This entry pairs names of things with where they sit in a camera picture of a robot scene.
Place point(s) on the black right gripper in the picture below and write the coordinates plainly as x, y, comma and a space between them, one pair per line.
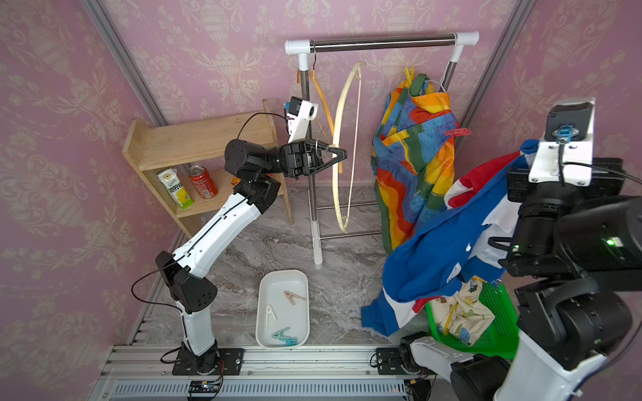
522, 190

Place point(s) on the wooden two-tier shelf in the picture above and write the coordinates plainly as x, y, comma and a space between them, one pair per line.
152, 150

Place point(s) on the red clothespin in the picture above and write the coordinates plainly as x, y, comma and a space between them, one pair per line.
458, 132

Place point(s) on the green plastic basket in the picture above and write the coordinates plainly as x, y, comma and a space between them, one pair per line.
500, 339

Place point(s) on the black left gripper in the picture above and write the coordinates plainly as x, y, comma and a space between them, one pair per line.
302, 160

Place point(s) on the pink clothespin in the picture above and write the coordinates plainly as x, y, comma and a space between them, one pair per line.
293, 297

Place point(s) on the yellow dinosaur print jacket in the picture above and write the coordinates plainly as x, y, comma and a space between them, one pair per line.
463, 315

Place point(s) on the blue clothespin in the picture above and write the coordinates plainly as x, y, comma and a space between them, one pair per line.
288, 342

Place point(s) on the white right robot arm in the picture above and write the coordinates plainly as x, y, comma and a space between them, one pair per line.
582, 246

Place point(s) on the green white juice carton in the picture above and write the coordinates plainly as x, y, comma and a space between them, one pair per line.
169, 178

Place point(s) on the white clothespin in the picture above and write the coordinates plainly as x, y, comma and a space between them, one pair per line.
270, 316

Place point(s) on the small circuit board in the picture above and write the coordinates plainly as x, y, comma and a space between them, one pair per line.
199, 387

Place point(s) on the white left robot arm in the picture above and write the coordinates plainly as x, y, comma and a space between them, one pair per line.
185, 270

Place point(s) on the rainbow striped jacket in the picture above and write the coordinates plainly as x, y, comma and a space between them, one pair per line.
413, 157

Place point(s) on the teal green clothespin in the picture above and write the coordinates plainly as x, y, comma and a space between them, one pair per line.
282, 335

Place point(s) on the metal clothes rack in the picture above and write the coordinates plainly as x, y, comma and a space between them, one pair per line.
305, 47

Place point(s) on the red soda can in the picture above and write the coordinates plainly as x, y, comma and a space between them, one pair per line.
202, 182

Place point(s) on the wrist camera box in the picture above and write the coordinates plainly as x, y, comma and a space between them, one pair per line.
566, 150
299, 114

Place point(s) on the cream white clothes hanger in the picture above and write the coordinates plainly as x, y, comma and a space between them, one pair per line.
340, 155

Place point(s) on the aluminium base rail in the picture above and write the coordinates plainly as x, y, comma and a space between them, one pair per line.
334, 372

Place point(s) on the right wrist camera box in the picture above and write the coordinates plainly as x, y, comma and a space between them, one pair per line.
566, 150

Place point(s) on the wooden clothes hanger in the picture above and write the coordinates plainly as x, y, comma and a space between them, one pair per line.
325, 104

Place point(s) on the white plastic tray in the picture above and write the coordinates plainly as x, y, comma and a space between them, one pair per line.
271, 291

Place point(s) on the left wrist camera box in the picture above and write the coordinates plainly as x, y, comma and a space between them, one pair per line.
299, 114

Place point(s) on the blue red white jacket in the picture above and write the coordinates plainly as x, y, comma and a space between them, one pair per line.
451, 248

